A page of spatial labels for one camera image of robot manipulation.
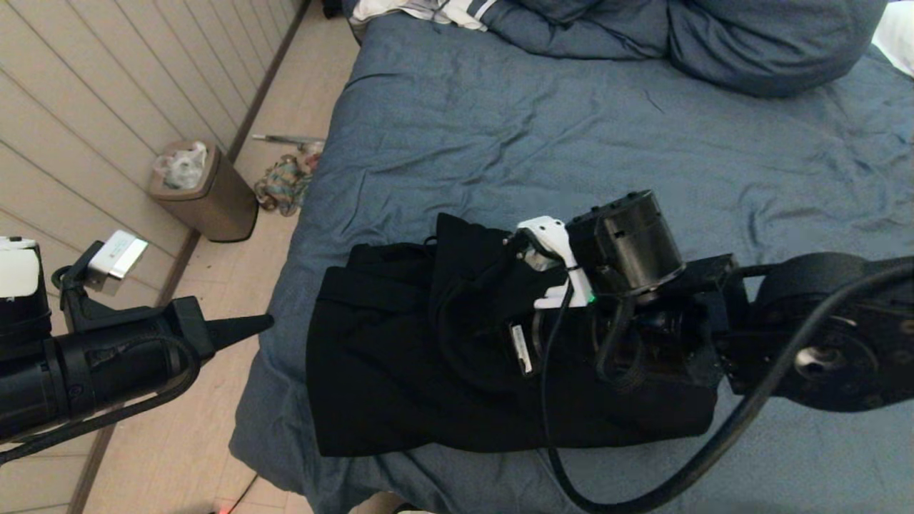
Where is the black hoodie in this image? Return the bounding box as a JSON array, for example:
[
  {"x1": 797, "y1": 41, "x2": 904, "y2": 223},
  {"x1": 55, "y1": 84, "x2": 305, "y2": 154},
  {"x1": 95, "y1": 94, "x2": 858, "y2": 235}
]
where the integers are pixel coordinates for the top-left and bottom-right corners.
[{"x1": 306, "y1": 213, "x2": 718, "y2": 458}]

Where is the brown trash bin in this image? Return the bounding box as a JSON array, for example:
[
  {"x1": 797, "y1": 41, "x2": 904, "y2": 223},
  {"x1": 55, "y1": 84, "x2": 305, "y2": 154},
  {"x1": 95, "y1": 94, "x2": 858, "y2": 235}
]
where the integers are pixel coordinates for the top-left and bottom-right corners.
[{"x1": 148, "y1": 141, "x2": 259, "y2": 243}]

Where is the multicoloured cloth bundle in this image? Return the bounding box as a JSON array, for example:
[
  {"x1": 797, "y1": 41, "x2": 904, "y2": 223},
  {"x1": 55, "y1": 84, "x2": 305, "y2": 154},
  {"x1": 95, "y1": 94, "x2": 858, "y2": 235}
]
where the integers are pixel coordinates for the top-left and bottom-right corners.
[{"x1": 255, "y1": 153, "x2": 318, "y2": 218}]

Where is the clear plastic bin bag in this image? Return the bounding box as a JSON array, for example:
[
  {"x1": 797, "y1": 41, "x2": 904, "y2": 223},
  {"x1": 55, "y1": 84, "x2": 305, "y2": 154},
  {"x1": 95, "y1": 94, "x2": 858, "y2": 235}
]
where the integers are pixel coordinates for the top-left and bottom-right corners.
[{"x1": 154, "y1": 143, "x2": 209, "y2": 192}]

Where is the thin grey rod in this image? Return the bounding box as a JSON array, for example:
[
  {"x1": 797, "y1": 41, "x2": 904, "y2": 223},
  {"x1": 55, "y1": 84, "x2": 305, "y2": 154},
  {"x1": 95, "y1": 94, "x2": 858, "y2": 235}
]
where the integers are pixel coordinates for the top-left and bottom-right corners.
[{"x1": 252, "y1": 133, "x2": 326, "y2": 146}]

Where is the blue bed cover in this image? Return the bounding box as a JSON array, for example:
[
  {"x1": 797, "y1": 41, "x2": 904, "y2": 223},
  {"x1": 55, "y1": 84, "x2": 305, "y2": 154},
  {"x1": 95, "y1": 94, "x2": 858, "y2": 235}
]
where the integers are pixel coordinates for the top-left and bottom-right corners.
[{"x1": 228, "y1": 14, "x2": 914, "y2": 514}]

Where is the bunched blue duvet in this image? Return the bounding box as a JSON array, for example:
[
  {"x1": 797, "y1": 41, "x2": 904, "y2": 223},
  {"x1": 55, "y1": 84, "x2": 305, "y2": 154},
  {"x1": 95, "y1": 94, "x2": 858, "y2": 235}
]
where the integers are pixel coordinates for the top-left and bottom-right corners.
[{"x1": 482, "y1": 0, "x2": 890, "y2": 99}]

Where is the white striped garment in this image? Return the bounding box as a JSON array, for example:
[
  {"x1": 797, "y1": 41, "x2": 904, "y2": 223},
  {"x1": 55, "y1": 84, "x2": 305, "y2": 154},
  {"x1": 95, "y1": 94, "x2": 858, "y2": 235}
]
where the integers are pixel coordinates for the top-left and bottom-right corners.
[{"x1": 350, "y1": 0, "x2": 501, "y2": 34}]

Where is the white pillow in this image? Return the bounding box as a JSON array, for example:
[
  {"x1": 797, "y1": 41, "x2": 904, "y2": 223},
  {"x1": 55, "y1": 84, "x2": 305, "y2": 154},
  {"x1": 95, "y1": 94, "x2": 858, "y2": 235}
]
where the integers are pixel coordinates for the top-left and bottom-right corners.
[{"x1": 870, "y1": 0, "x2": 914, "y2": 79}]

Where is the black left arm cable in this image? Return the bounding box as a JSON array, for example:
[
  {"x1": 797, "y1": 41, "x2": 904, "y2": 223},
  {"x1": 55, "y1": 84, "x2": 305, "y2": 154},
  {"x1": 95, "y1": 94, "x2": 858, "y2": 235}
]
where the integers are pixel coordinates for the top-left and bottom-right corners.
[{"x1": 0, "y1": 336, "x2": 204, "y2": 465}]

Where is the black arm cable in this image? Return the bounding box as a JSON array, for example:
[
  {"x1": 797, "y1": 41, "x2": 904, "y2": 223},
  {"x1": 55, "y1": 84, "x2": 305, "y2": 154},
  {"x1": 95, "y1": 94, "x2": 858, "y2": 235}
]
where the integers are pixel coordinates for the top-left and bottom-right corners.
[
  {"x1": 539, "y1": 261, "x2": 914, "y2": 514},
  {"x1": 0, "y1": 336, "x2": 204, "y2": 465}
]

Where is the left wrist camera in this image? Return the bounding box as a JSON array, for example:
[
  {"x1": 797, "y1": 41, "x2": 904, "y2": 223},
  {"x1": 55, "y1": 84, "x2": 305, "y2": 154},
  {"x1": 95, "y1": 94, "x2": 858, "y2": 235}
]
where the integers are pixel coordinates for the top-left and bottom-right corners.
[{"x1": 54, "y1": 230, "x2": 149, "y2": 329}]

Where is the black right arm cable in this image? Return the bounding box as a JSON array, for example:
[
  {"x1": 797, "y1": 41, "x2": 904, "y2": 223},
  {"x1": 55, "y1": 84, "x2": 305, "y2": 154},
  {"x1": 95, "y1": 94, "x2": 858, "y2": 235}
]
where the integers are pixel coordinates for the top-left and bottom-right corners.
[{"x1": 539, "y1": 261, "x2": 914, "y2": 514}]

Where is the floor cable with red light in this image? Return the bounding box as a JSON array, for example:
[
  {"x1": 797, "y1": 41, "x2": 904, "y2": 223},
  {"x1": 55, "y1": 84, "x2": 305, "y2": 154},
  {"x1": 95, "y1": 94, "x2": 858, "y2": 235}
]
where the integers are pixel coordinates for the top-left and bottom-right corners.
[{"x1": 214, "y1": 473, "x2": 259, "y2": 514}]

